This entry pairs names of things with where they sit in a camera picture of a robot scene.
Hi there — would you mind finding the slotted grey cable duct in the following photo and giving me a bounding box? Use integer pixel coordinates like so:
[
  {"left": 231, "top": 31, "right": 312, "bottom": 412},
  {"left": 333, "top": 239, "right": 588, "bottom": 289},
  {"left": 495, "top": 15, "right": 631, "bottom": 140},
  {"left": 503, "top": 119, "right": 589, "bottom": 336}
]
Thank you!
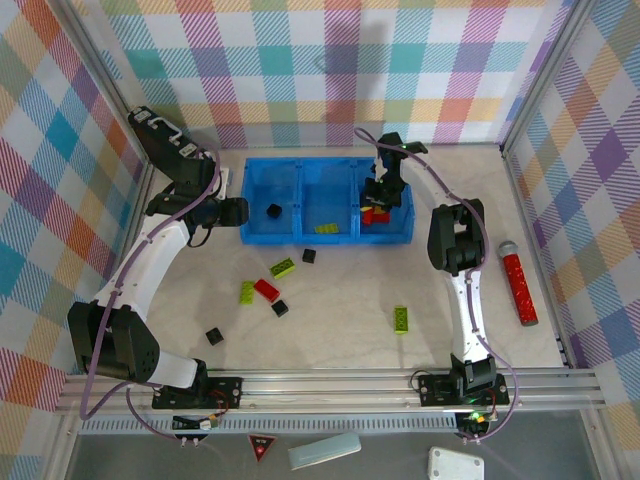
[{"left": 79, "top": 417, "right": 461, "bottom": 436}]

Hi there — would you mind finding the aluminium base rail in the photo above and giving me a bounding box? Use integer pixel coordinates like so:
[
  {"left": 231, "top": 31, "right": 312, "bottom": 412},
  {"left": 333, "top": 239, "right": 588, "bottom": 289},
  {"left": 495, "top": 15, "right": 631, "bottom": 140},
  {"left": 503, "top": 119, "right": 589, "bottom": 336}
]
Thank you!
[{"left": 52, "top": 367, "right": 609, "bottom": 416}]

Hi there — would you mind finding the red cylinder grey cap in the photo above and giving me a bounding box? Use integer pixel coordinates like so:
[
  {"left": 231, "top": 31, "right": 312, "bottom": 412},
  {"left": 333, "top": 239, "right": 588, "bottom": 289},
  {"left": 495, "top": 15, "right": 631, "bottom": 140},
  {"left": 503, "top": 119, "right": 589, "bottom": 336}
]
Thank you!
[{"left": 499, "top": 240, "right": 540, "bottom": 327}]

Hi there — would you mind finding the black briefcase silver handle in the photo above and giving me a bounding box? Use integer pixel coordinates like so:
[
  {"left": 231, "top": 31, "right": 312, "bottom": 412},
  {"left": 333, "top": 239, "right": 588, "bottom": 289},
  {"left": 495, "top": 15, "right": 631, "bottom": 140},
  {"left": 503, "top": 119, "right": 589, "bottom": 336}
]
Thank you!
[{"left": 127, "top": 105, "right": 221, "bottom": 189}]

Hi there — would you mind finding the blue three-compartment bin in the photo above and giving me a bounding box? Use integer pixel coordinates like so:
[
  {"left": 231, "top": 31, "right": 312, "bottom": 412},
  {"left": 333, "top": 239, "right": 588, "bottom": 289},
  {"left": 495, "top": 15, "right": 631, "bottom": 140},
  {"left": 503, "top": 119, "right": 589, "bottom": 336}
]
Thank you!
[{"left": 239, "top": 157, "right": 416, "bottom": 246}]

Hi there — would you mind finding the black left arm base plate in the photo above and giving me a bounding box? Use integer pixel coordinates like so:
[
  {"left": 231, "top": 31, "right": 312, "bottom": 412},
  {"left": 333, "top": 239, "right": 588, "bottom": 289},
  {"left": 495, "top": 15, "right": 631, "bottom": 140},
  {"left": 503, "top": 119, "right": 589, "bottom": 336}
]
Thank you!
[{"left": 152, "top": 374, "right": 245, "bottom": 410}]

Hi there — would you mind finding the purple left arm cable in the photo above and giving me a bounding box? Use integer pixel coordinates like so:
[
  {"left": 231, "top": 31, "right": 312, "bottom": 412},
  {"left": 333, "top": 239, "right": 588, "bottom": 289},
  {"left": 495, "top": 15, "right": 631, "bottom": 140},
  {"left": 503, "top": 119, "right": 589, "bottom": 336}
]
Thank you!
[{"left": 78, "top": 147, "right": 224, "bottom": 444}]

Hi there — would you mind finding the black controller board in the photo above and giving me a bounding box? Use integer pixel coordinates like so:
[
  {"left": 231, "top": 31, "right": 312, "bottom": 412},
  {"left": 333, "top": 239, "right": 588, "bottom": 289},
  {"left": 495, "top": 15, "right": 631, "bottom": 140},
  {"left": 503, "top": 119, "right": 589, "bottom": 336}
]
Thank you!
[
  {"left": 172, "top": 412, "right": 224, "bottom": 434},
  {"left": 457, "top": 409, "right": 499, "bottom": 436}
]

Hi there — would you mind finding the white square plate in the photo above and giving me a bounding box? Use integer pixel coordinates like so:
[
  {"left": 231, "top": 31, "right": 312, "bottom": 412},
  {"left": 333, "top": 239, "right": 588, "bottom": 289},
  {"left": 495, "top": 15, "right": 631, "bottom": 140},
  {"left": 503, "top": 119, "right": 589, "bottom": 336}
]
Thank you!
[{"left": 427, "top": 446, "right": 486, "bottom": 480}]

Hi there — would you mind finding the aluminium frame post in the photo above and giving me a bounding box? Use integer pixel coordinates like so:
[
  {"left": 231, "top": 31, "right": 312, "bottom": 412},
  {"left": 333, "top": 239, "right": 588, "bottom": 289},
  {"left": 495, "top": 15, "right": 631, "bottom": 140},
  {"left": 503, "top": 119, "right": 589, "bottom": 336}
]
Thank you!
[
  {"left": 47, "top": 0, "right": 154, "bottom": 169},
  {"left": 499, "top": 0, "right": 604, "bottom": 151}
]

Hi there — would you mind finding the plaid fabric backdrop panel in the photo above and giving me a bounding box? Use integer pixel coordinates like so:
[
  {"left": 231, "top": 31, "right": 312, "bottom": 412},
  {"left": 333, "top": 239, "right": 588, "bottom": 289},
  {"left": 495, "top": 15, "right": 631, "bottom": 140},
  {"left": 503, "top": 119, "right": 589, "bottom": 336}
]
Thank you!
[
  {"left": 504, "top": 0, "right": 640, "bottom": 451},
  {"left": 74, "top": 0, "right": 586, "bottom": 150},
  {"left": 0, "top": 0, "right": 151, "bottom": 480}
]

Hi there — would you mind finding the aluminium side rail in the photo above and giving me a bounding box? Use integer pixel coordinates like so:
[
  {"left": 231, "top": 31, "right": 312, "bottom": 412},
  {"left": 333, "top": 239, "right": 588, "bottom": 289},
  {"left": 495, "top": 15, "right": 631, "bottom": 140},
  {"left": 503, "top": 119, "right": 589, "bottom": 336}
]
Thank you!
[
  {"left": 89, "top": 162, "right": 156, "bottom": 321},
  {"left": 501, "top": 144, "right": 576, "bottom": 369}
]

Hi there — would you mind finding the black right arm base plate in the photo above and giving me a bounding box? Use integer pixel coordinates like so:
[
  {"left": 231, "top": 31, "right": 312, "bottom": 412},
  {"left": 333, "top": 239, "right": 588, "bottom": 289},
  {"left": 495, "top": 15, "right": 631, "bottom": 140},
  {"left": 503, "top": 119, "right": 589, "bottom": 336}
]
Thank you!
[{"left": 417, "top": 372, "right": 511, "bottom": 407}]

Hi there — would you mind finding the red triangle sign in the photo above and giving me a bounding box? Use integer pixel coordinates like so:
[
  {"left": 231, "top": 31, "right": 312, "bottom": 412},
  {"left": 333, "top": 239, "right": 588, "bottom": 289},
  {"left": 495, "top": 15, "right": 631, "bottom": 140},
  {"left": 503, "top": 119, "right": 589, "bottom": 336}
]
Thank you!
[{"left": 247, "top": 433, "right": 277, "bottom": 464}]

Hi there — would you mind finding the pale blue-grey block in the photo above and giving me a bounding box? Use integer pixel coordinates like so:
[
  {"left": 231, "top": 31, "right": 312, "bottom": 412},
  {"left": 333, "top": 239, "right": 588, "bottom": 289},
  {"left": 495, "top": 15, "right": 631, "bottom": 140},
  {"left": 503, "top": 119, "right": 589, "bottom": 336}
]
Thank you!
[{"left": 287, "top": 432, "right": 362, "bottom": 471}]

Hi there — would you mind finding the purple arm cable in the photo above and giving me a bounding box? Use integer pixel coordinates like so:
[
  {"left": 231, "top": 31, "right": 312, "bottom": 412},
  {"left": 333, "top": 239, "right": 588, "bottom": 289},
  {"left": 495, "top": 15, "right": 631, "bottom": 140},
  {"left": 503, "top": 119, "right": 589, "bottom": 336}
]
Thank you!
[
  {"left": 353, "top": 127, "right": 521, "bottom": 446},
  {"left": 78, "top": 147, "right": 224, "bottom": 444}
]

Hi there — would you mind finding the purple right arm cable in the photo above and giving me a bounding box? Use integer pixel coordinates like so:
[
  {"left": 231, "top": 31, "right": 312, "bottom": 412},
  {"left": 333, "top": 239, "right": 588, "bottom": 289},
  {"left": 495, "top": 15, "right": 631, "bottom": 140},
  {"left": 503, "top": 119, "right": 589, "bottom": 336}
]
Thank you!
[{"left": 353, "top": 127, "right": 521, "bottom": 446}]

